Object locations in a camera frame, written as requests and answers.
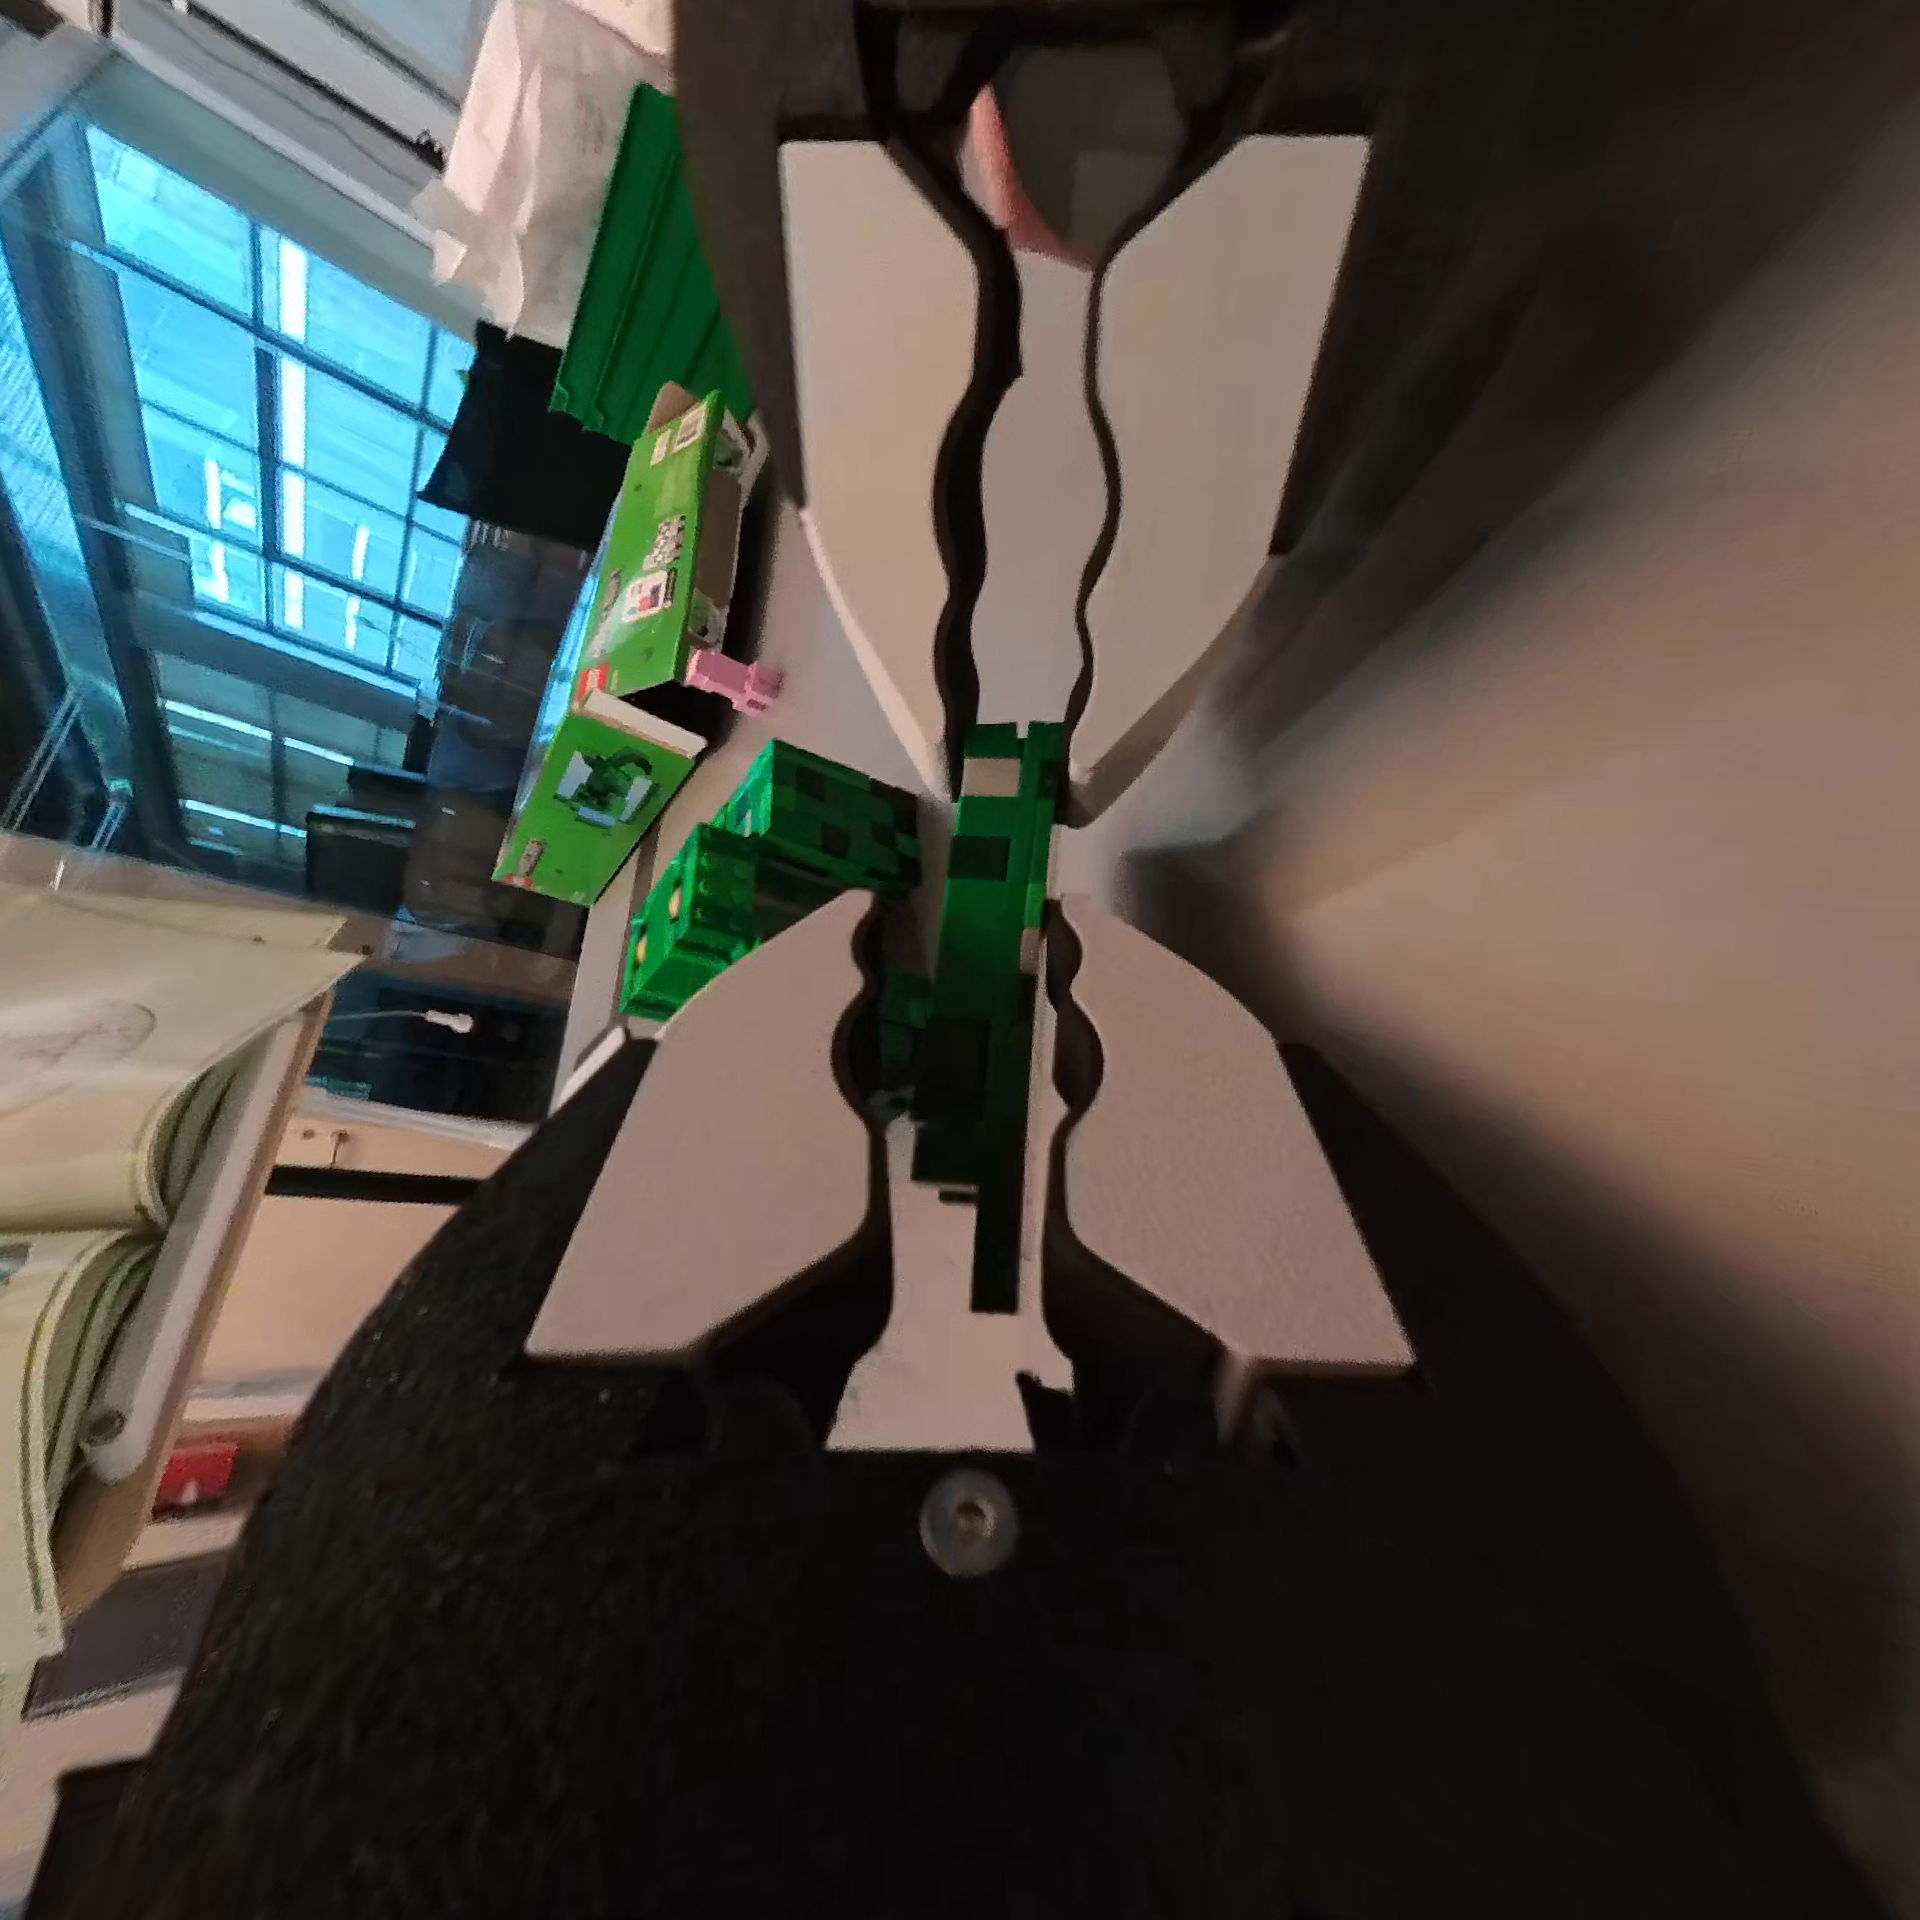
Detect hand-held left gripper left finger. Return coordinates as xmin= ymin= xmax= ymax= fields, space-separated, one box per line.
xmin=526 ymin=894 xmax=888 ymax=1368

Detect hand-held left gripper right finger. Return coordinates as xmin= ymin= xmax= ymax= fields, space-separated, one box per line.
xmin=1043 ymin=884 xmax=1420 ymax=1431

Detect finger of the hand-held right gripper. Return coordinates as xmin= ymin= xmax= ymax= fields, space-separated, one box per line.
xmin=1066 ymin=135 xmax=1374 ymax=828
xmin=778 ymin=135 xmax=995 ymax=799

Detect green lego plate assembly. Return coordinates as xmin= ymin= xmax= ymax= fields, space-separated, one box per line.
xmin=878 ymin=720 xmax=1077 ymax=1309

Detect green blocky lego model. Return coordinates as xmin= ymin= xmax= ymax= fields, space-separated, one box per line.
xmin=620 ymin=739 xmax=924 ymax=1023

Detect green lego box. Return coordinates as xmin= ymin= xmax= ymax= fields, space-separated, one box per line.
xmin=492 ymin=387 xmax=770 ymax=905

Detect lego instruction booklet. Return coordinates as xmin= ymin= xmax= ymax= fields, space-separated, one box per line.
xmin=0 ymin=881 xmax=368 ymax=1672

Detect person's right hand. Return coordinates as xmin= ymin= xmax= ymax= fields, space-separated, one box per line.
xmin=966 ymin=81 xmax=1056 ymax=251

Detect green ribbed panel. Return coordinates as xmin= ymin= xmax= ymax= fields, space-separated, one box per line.
xmin=548 ymin=81 xmax=759 ymax=452

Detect white plastic bag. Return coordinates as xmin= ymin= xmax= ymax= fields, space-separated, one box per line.
xmin=416 ymin=0 xmax=684 ymax=340

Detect black cloth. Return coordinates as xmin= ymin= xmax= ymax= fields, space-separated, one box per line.
xmin=416 ymin=320 xmax=600 ymax=513

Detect pale booklet stand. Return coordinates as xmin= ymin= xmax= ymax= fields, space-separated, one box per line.
xmin=83 ymin=982 xmax=336 ymax=1491

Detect small red box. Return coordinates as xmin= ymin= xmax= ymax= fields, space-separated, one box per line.
xmin=150 ymin=1437 xmax=245 ymax=1519

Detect large window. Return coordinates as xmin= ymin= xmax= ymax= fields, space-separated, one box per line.
xmin=0 ymin=119 xmax=482 ymax=840

